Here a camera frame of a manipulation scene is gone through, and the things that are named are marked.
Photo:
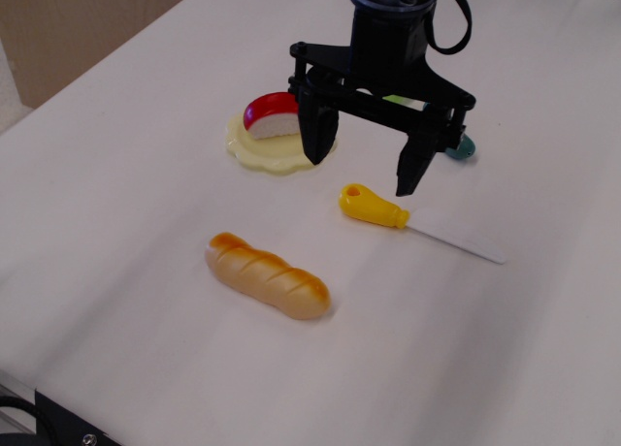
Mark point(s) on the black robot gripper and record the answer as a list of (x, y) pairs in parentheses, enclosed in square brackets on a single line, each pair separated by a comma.
[(385, 56)]

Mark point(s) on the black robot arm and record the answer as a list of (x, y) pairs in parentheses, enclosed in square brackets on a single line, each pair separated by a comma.
[(382, 76)]

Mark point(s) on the pale yellow scalloped plate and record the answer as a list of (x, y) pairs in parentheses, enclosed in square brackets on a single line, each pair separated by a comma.
[(277, 155)]

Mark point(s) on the light green toy pear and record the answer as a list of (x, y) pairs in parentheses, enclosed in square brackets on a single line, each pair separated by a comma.
[(405, 102)]

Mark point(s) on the teal toy cucumber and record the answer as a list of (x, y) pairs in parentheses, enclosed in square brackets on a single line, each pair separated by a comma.
[(464, 150)]

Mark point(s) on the toy bread loaf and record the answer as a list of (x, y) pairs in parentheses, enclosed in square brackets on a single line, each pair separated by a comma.
[(267, 278)]

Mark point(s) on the yellow handled toy knife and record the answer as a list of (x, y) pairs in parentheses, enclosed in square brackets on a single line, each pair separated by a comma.
[(361, 203)]

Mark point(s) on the black table corner bracket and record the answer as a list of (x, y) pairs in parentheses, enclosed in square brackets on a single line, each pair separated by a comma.
[(69, 428)]

